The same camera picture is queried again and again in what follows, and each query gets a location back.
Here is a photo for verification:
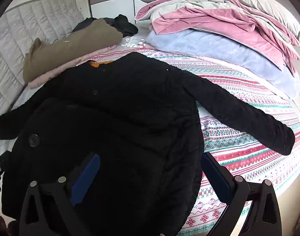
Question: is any light blue duvet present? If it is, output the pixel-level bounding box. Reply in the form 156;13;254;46
144;29;300;99

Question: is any black crumpled garment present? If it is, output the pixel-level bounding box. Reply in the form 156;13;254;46
103;14;139;38

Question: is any pink velvet blanket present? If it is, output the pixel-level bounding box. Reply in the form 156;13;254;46
135;0;300;74

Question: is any dark grey garment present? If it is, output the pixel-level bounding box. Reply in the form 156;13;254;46
71;17;99;33

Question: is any grey quilted headboard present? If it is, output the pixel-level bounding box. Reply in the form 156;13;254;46
0;0;85;123

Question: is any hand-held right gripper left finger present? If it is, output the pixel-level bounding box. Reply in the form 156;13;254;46
19;152;101;236

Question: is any pink folded garment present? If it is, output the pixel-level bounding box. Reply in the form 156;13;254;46
28;45;123;89

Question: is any olive brown folded garment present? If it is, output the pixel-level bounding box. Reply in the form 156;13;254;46
22;20;123;83

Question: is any black fleece coat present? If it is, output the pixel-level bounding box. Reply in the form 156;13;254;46
0;52;295;236

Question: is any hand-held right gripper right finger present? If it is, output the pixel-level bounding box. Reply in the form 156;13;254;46
200;152;283;236

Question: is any patterned striped bed sheet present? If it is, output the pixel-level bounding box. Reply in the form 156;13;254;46
11;36;300;236

